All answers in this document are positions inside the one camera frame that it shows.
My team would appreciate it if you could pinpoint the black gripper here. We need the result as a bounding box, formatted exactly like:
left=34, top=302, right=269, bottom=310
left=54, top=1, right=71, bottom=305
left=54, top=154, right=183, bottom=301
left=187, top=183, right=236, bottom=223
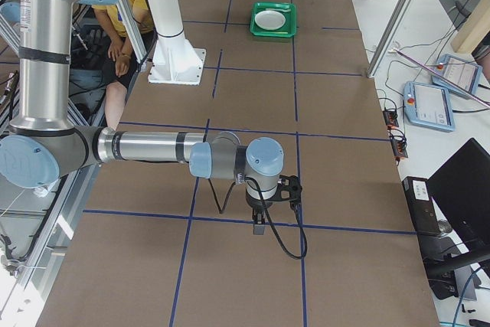
left=246, top=191, right=290, bottom=235

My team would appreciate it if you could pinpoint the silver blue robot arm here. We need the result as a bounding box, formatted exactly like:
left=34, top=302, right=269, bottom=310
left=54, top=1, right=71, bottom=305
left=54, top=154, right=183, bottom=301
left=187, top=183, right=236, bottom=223
left=1, top=0, right=292, bottom=234

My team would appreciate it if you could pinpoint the black box with label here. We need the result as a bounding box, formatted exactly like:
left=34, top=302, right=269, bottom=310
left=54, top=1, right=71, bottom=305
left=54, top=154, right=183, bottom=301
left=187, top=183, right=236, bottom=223
left=402, top=176, right=439, bottom=237

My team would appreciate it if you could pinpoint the orange black connector board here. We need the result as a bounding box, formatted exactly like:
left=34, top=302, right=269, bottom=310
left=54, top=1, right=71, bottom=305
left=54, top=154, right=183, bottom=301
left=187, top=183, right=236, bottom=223
left=382, top=109, right=399, bottom=129

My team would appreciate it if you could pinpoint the white pillar column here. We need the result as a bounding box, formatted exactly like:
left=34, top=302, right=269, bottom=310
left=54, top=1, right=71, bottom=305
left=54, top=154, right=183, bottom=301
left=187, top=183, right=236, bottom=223
left=147, top=0, right=186, bottom=63

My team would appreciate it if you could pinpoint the black monitor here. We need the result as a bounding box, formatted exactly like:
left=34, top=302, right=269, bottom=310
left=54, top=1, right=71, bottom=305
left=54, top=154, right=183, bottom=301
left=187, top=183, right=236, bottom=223
left=428, top=138, right=489, bottom=250

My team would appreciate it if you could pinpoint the white round plate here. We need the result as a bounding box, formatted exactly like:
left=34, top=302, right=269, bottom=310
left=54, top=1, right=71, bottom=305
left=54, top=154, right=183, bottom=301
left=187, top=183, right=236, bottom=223
left=254, top=10, right=286, bottom=31

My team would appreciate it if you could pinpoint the near blue teach pendant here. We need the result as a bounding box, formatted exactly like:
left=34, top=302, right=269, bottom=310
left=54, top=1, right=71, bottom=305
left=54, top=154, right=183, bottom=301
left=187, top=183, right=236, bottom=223
left=403, top=81, right=456, bottom=132

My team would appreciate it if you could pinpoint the blue teach pendant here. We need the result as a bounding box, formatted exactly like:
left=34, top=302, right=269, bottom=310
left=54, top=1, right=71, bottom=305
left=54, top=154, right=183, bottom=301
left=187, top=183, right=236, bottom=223
left=403, top=81, right=456, bottom=132
left=434, top=54, right=482, bottom=94

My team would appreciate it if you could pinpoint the green plastic tray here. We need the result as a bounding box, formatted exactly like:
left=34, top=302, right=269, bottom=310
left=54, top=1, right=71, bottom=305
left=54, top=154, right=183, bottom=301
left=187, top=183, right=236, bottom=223
left=250, top=2, right=297, bottom=38

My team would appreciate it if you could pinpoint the person in yellow shirt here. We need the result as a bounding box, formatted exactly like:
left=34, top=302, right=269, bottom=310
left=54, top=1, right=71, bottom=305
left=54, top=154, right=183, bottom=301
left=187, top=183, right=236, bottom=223
left=93, top=0, right=154, bottom=129

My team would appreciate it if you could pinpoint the far blue teach pendant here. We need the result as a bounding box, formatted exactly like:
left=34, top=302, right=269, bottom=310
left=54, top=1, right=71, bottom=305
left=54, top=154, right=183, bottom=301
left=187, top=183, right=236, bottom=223
left=434, top=54, right=482, bottom=94

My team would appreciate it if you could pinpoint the black camera cable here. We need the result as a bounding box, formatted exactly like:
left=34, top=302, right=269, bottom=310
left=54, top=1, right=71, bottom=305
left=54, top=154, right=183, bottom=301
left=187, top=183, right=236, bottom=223
left=207, top=175, right=309, bottom=260

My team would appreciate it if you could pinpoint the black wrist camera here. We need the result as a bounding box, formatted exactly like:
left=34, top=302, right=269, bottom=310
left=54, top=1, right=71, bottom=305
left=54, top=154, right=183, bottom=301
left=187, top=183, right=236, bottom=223
left=277, top=175, right=302, bottom=206

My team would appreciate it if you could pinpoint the white pillar base plate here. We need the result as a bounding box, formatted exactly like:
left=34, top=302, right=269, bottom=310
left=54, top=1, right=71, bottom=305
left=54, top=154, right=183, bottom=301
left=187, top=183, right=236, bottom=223
left=148, top=48, right=207, bottom=86

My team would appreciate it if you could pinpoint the aluminium frame post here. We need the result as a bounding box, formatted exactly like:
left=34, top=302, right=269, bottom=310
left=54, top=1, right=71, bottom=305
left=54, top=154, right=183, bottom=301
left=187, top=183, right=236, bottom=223
left=367, top=0, right=413, bottom=78

